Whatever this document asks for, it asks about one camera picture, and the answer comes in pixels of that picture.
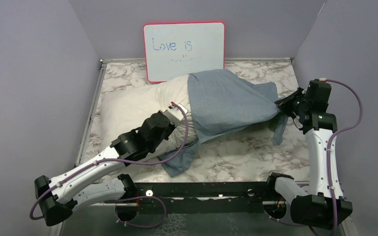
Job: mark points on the white pillow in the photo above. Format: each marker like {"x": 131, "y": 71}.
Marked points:
{"x": 122, "y": 111}

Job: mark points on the red framed whiteboard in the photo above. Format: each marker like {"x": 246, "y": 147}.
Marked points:
{"x": 179, "y": 48}

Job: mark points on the blue pillowcase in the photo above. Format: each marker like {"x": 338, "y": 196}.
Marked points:
{"x": 221, "y": 103}

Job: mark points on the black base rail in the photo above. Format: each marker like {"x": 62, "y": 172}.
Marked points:
{"x": 202, "y": 197}

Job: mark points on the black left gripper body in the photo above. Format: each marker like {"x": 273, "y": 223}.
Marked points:
{"x": 171, "y": 127}

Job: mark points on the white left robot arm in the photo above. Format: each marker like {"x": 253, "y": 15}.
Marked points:
{"x": 58, "y": 197}

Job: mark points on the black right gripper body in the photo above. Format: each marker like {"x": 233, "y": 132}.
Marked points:
{"x": 302, "y": 104}

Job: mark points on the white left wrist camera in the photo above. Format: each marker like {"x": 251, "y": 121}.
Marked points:
{"x": 180, "y": 107}

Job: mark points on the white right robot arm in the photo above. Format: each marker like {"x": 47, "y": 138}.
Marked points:
{"x": 322, "y": 205}

